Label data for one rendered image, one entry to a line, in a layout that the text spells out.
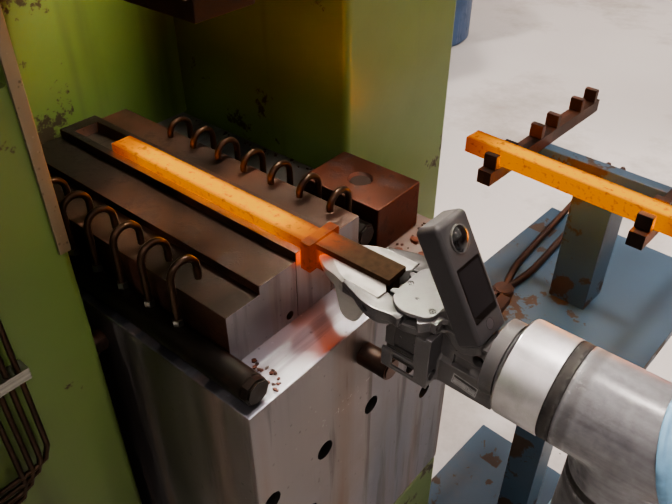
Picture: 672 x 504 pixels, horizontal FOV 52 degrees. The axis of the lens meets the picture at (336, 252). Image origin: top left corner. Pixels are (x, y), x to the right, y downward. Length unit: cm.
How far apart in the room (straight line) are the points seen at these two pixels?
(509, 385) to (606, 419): 8
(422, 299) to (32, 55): 63
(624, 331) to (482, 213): 153
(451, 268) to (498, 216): 202
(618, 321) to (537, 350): 57
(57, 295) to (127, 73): 48
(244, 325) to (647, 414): 36
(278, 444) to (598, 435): 31
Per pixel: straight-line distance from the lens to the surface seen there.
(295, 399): 70
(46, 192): 65
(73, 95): 106
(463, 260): 59
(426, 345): 62
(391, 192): 82
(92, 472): 88
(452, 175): 281
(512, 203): 268
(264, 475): 73
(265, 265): 69
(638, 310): 117
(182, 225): 76
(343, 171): 86
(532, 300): 113
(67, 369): 76
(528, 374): 58
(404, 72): 101
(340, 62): 90
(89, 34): 105
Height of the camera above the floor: 142
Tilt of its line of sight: 37 degrees down
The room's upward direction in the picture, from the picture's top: straight up
